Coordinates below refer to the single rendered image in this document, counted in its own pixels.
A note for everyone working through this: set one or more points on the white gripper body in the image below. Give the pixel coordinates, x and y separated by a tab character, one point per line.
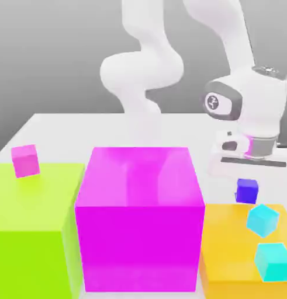
241	168

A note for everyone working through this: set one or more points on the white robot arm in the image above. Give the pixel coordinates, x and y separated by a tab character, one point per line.
143	70

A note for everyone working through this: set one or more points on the small blue cube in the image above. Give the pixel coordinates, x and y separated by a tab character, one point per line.
246	191

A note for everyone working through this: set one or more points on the small cyan cube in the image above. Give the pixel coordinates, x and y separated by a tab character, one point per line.
262	220
274	262

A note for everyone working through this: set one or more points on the small pink cube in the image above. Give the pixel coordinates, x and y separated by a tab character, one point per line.
25	161

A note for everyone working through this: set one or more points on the large orange box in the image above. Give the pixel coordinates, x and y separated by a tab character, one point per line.
229	252

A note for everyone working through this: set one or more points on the large magenta box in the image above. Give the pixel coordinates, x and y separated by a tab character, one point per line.
139	233

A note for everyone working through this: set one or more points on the large lime green box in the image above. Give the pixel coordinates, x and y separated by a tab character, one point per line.
28	233

